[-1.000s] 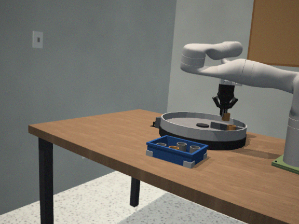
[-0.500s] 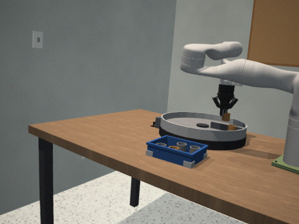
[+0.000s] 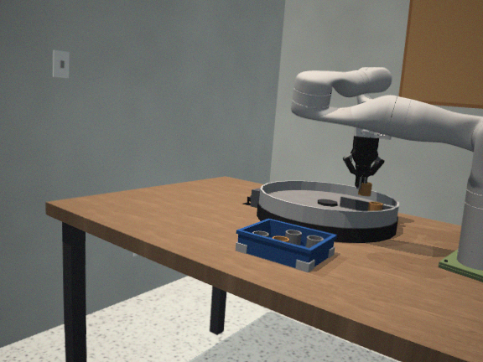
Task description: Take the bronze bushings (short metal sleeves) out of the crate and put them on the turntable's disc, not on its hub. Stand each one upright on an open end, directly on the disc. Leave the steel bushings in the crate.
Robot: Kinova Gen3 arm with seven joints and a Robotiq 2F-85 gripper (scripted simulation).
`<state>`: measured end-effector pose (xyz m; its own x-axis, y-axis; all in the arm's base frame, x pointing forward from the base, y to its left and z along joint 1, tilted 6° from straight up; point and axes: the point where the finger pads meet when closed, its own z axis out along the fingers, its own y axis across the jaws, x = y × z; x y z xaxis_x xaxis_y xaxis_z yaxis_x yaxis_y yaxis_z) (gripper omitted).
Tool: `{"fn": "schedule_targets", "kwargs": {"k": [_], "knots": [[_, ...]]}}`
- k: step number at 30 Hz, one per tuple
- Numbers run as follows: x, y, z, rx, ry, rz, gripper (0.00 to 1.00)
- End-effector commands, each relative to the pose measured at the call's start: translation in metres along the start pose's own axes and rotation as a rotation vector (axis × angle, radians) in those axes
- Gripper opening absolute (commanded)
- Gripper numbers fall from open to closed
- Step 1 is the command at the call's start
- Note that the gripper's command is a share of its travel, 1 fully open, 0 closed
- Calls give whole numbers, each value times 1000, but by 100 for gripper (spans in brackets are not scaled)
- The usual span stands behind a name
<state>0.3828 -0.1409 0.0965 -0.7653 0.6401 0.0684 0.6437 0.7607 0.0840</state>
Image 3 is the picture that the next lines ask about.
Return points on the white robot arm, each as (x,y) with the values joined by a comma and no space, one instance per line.
(403,118)

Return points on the white metal sleeve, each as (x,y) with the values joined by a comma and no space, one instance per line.
(263,233)
(313,240)
(294,236)

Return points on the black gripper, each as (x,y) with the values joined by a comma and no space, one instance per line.
(364,153)

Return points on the bronze bushing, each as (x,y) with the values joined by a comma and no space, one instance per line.
(282,238)
(374,206)
(365,189)

